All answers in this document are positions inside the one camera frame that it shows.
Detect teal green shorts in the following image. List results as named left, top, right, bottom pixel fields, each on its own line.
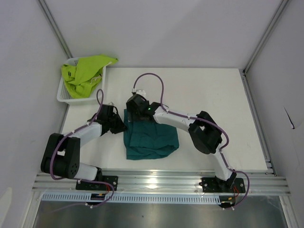
left=123, top=109, right=180, bottom=161

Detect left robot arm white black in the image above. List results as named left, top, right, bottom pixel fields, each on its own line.
left=40, top=104, right=127, bottom=190

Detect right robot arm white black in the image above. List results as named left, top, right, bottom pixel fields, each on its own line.
left=126, top=94, right=237, bottom=192

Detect lime green shorts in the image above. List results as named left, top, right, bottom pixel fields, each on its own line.
left=61, top=55, right=118, bottom=99

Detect white plastic basket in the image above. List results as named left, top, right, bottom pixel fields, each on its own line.
left=57, top=66, right=107, bottom=105

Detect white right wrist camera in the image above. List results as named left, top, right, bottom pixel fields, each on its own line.
left=132, top=88, right=146, bottom=98

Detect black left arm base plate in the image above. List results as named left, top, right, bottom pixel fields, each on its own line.
left=76, top=175, right=119, bottom=191

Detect slotted white cable duct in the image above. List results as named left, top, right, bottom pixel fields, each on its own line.
left=41, top=192, right=220, bottom=205

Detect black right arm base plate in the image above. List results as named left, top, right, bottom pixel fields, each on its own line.
left=199, top=177, right=246, bottom=193

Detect right aluminium frame post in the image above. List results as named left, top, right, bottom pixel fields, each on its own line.
left=242, top=0, right=292, bottom=74

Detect aluminium frame post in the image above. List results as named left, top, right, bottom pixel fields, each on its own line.
left=242, top=0, right=292, bottom=74
left=37, top=0, right=73, bottom=58

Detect left aluminium frame post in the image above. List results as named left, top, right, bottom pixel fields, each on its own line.
left=37, top=0, right=73, bottom=58

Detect aluminium mounting rail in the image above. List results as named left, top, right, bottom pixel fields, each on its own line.
left=32, top=169, right=291, bottom=196

